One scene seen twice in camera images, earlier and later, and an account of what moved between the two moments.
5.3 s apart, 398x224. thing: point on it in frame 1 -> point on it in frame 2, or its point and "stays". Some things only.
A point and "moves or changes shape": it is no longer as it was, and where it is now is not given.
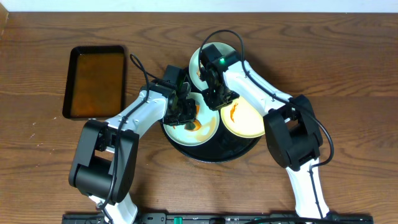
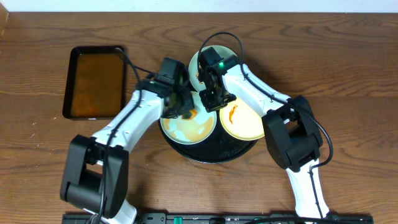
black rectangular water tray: (96, 82) stays
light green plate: (208, 118) stays
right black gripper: (213, 104) stays
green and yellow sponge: (196, 124) moves or changes shape
